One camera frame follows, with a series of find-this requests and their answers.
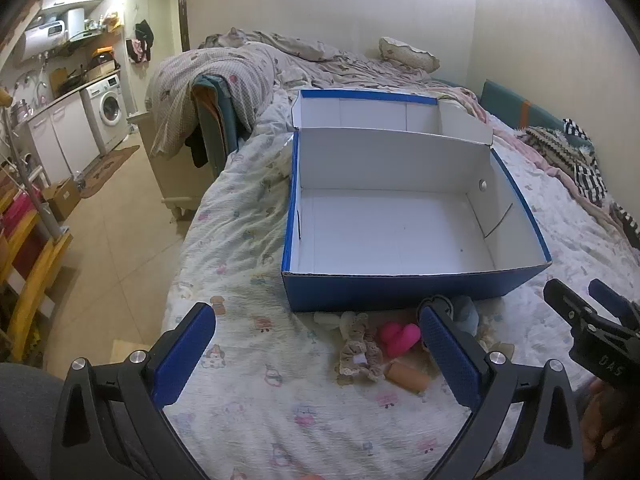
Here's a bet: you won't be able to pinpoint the patterned beige quilt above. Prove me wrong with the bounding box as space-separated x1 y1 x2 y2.
200 29 481 107

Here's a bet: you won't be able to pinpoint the pink blanket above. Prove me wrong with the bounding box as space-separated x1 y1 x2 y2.
440 87 603 203

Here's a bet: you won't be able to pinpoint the printed white bed sheet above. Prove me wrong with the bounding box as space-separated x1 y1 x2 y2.
160 85 640 480

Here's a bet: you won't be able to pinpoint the pale lace scrunchie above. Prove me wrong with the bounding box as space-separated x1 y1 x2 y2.
341 311 372 342

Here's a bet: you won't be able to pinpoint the white soft ball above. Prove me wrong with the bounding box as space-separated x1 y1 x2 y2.
313 311 344 332

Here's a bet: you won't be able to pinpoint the beige fabric piece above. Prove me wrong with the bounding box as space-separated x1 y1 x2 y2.
477 327 516 361

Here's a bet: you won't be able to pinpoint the beige bed frame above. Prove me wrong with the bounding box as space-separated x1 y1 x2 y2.
139 112 202 222

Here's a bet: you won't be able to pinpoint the teal headboard cushion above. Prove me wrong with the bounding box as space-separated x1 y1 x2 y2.
480 79 596 153

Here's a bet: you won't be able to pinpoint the brown door mat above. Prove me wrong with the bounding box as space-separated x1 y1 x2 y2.
77 145 141 200

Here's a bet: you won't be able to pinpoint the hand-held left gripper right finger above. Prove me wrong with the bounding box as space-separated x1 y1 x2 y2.
419 305 585 480

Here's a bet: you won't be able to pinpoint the dark wooden door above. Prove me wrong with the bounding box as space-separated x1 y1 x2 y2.
176 0 192 52

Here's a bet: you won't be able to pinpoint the blue cardboard shoe box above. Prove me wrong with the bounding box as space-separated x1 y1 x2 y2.
281 89 553 313

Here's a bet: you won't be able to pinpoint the light blue fluffy plush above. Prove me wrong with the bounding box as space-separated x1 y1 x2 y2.
449 296 481 336

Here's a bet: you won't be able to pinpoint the teal cloth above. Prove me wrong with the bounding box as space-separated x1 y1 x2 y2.
194 74 241 161

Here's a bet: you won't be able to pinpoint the person's right hand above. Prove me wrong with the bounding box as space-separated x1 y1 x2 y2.
581 377 622 462

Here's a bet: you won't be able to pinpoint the white washing machine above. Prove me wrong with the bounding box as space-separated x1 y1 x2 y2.
80 74 130 155

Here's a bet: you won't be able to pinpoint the hanging clothes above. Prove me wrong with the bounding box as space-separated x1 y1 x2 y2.
126 20 155 65

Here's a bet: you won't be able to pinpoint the pink heart plush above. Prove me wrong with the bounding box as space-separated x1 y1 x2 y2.
377 321 422 360

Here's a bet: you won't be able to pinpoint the white kitchen cabinet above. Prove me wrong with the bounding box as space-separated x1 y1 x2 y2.
25 92 101 186

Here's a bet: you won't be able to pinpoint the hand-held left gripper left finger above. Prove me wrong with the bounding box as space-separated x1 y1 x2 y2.
50 302 217 480

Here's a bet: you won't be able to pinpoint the white water heater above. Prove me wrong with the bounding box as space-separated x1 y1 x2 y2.
22 20 69 62

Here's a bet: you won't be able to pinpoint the crochet knit blanket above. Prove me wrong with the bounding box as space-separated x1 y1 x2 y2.
522 125 597 177

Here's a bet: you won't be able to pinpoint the orange soft cylinder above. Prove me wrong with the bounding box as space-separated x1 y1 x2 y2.
385 359 431 394

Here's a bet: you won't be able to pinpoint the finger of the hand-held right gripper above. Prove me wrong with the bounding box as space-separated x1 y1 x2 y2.
588 279 640 326
544 278 601 331

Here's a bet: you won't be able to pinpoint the yellow wooden chair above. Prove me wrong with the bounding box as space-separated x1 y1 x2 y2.
0 195 74 364

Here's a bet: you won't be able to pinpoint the person's grey trouser leg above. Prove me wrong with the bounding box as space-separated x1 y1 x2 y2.
0 362 66 480

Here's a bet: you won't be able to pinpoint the beige lace scrunchie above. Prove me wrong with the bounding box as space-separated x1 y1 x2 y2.
336 339 386 384

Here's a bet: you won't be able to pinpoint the frilled beige pillow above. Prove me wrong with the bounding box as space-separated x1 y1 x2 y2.
378 36 441 72

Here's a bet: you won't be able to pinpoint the black white striped cloth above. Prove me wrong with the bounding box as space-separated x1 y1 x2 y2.
562 119 609 207

